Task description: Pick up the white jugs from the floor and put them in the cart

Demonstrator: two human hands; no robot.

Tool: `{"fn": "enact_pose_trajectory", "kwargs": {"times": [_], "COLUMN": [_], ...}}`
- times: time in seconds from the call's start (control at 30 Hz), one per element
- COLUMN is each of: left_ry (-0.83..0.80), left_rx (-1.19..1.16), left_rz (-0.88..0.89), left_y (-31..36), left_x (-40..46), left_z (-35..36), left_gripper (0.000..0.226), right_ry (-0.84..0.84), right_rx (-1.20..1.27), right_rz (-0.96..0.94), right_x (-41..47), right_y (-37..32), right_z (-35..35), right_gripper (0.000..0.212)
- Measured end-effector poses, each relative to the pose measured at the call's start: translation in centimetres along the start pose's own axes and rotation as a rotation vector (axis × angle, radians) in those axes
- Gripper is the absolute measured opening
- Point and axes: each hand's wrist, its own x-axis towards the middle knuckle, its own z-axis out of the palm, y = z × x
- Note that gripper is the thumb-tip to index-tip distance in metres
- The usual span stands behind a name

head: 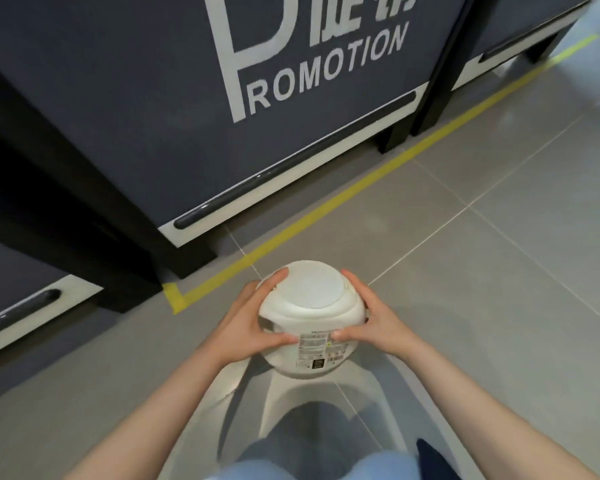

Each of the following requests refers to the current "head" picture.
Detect white rice cooker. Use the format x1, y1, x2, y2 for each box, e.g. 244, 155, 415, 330
257, 260, 370, 379

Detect person's left hand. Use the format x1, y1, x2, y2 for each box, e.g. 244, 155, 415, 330
209, 268, 299, 369

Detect yellow floor tape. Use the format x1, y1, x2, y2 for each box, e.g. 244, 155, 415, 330
162, 34, 600, 316

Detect dark navy garment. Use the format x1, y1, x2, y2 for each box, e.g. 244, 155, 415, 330
416, 438, 462, 480

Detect person's right forearm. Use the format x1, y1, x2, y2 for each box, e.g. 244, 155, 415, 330
394, 338, 600, 480

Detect long dark cabinet handle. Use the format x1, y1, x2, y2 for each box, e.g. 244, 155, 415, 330
173, 91, 417, 231

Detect person's left forearm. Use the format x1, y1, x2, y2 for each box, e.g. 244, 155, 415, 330
60, 342, 242, 480

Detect wide black frame post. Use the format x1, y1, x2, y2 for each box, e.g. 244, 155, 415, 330
0, 54, 217, 314

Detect grey display cabinet with lettering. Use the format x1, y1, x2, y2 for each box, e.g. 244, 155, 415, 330
0, 0, 476, 251

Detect light blue jeans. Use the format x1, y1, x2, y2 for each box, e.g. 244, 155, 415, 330
224, 400, 422, 480

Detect plain grey display cabinet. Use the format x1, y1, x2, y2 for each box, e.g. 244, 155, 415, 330
452, 0, 597, 91
0, 234, 104, 363

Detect narrow black frame post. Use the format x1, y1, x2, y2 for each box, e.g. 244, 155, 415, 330
377, 0, 503, 155

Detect person's right hand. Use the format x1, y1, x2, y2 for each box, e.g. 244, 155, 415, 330
330, 268, 425, 359

